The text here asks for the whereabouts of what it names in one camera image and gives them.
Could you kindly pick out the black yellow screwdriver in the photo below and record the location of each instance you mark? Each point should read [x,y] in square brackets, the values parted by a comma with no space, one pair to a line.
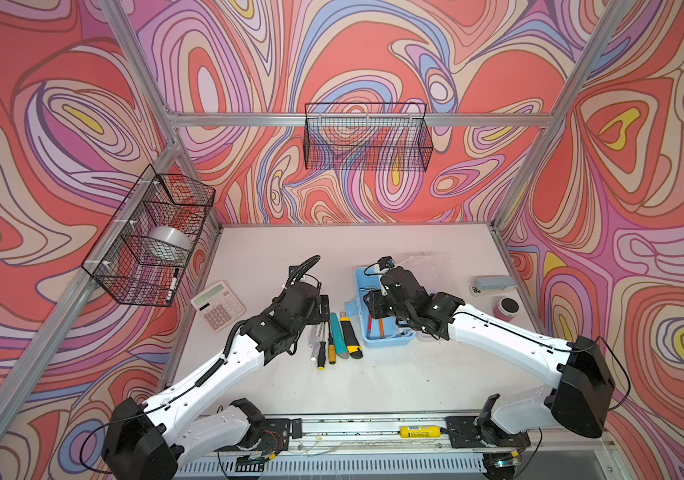
[321,360]

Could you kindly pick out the yellow black utility knife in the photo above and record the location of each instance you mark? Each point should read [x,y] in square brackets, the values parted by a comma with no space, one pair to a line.
[353,346]

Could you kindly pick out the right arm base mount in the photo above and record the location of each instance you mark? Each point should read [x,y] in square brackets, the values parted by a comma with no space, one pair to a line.
[469,432]

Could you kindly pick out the pink tape roll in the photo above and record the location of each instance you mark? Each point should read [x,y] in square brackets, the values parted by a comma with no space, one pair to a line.
[507,309]

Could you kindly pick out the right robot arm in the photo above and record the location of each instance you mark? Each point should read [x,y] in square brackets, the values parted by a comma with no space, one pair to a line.
[576,385]

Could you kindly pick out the blue plastic tool box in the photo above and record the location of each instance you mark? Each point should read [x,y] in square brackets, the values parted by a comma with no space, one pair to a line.
[384,312]

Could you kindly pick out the black wire basket left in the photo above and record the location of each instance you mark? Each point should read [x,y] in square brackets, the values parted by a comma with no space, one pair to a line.
[118,262]

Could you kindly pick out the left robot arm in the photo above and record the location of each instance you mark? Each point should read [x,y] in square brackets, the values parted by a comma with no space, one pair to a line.
[154,438]

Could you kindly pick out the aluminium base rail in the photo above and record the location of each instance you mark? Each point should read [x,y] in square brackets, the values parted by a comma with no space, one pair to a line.
[351,433]

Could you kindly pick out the marker pen in basket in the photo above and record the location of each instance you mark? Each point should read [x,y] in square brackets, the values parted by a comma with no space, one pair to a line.
[173,286]

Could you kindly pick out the white pink calculator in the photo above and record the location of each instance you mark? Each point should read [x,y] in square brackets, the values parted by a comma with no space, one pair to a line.
[218,305]

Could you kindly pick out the black wire basket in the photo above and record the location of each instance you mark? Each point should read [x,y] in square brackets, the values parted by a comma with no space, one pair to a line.
[118,262]
[367,136]

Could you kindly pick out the small silver screwdriver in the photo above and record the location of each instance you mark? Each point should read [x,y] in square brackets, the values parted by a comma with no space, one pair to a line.
[314,342]

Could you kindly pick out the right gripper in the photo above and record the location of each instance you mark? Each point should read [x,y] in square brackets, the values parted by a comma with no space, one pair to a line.
[374,305]

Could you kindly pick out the teal utility knife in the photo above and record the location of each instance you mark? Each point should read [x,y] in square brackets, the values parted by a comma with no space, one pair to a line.
[338,340]

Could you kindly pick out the black wire basket back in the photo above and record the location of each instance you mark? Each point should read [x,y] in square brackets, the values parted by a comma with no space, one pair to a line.
[367,136]

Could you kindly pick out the grey stapler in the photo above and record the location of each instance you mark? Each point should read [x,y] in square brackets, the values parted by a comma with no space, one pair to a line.
[491,285]

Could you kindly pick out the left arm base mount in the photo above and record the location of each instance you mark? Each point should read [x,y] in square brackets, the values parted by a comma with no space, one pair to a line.
[270,436]

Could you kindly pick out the silver duct tape roll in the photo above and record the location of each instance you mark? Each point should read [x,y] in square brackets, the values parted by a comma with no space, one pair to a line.
[168,246]

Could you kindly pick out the yellow handled screwdriver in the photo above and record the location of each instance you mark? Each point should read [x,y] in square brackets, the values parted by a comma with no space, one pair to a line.
[331,349]

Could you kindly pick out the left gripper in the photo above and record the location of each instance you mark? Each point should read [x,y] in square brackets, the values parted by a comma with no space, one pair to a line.
[316,315]

